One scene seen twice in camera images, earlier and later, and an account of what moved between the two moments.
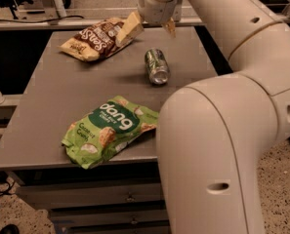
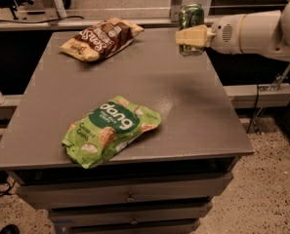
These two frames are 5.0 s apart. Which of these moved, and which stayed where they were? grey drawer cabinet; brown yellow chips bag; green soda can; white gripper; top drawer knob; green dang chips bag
Moved: green soda can; white gripper
Stayed: top drawer knob; green dang chips bag; grey drawer cabinet; brown yellow chips bag
